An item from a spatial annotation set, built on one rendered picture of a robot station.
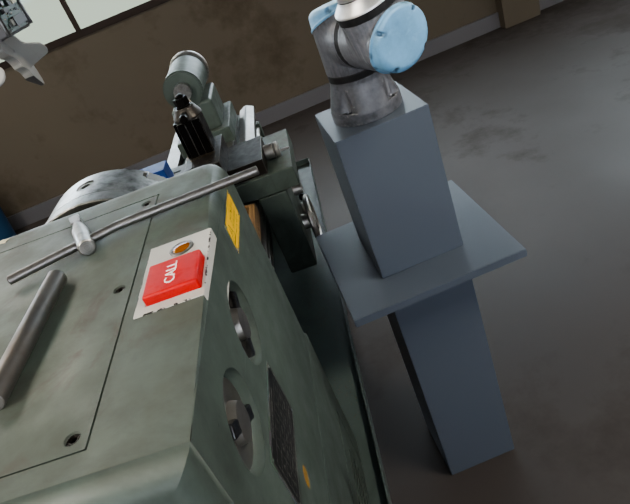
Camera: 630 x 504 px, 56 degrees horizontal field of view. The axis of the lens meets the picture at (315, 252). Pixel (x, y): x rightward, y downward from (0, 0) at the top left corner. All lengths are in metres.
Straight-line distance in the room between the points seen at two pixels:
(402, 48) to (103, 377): 0.75
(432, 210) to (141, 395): 0.93
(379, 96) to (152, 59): 3.64
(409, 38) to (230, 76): 3.77
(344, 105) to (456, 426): 0.95
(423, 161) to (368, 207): 0.15
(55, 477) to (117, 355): 0.13
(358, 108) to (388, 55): 0.19
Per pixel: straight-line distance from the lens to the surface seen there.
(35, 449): 0.55
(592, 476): 1.87
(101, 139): 4.95
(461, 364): 1.61
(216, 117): 2.17
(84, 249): 0.79
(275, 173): 1.63
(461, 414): 1.73
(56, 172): 5.09
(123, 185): 1.07
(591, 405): 2.01
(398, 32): 1.07
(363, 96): 1.22
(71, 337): 0.65
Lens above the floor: 1.55
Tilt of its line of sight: 31 degrees down
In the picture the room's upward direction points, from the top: 23 degrees counter-clockwise
